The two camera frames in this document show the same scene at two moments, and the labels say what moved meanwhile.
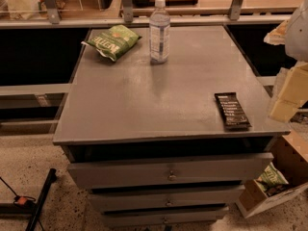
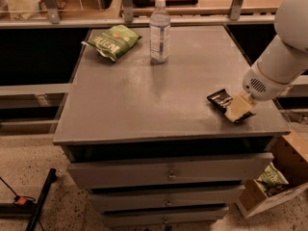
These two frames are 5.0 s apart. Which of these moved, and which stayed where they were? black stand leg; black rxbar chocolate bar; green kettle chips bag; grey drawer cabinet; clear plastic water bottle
Moved: black rxbar chocolate bar
Stayed: green kettle chips bag; black stand leg; clear plastic water bottle; grey drawer cabinet
